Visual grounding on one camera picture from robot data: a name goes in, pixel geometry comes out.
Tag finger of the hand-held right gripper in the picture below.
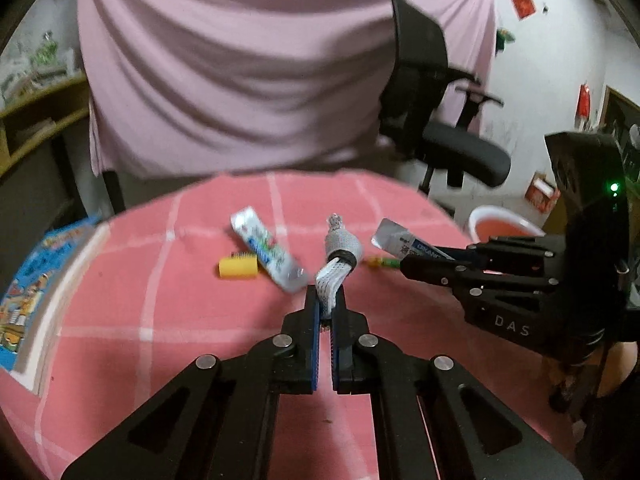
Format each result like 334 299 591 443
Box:
399 254 559 307
466 234 567 272

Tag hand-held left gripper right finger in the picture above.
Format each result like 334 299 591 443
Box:
330 289 584 480

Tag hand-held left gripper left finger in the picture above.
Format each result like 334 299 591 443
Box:
60 286 322 480

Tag orange plastic bucket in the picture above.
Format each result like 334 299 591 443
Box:
467 204 547 242

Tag silver blue tube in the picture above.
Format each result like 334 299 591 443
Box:
370 218 457 261

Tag white grey squeezed tube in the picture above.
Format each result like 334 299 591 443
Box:
314 213 362 322

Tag white toothpaste tube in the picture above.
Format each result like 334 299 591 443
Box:
229 205 309 291

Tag yellow ribbed cap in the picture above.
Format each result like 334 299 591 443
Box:
218 253 259 280

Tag person's right hand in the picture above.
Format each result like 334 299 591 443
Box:
602 337 640 396

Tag red cardboard box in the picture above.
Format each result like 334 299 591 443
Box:
524 172 561 210

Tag pink checked tablecloth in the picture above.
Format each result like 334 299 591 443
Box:
0 170 587 480

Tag black office chair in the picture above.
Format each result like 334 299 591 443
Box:
377 0 512 197

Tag wooden framed board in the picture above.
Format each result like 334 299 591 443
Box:
597 84 640 134

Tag red hanging charm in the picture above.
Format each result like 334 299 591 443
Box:
577 83 594 122

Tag blue cartoon book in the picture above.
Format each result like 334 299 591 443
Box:
0 214 112 394

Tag pink hanging sheet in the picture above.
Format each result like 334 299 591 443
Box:
77 0 499 182

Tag wooden shelf desk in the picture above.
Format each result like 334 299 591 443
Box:
0 75 126 221

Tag stack of books and papers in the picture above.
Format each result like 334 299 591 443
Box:
0 34 84 107

